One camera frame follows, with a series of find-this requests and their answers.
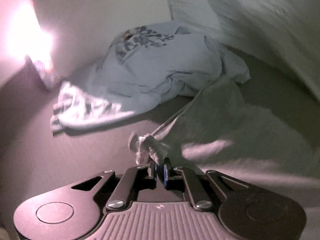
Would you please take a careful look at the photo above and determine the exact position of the light blue printed shirt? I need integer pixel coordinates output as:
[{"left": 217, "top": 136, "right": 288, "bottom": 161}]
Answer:
[{"left": 50, "top": 21, "right": 250, "bottom": 133}]

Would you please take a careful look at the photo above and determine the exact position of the white carrot print storage bag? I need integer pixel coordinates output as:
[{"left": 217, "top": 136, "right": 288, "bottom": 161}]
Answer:
[{"left": 168, "top": 0, "right": 319, "bottom": 98}]

